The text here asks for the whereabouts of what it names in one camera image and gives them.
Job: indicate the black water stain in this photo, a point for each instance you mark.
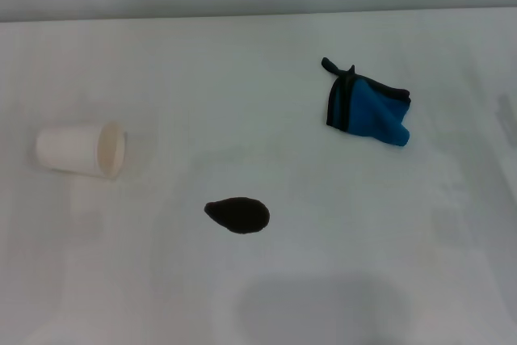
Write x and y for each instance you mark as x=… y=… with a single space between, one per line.
x=238 y=215

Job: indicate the blue rag with black trim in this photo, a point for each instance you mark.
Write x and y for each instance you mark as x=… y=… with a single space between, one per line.
x=371 y=112

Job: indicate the white paper cup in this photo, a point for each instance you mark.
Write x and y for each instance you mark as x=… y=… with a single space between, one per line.
x=68 y=151

